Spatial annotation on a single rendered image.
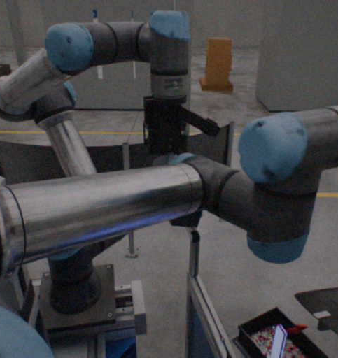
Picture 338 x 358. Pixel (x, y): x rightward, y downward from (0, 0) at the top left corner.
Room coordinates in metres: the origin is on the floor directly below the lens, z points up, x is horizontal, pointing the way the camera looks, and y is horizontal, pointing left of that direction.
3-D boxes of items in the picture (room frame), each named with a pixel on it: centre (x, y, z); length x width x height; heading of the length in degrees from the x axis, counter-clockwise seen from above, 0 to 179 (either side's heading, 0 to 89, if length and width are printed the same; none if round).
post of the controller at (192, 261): (0.98, -0.10, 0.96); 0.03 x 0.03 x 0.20; 14
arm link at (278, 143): (0.36, -0.14, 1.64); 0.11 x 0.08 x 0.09; 114
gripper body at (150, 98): (0.67, 0.01, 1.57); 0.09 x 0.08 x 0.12; 104
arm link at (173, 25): (0.67, 0.00, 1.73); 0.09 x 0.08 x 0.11; 53
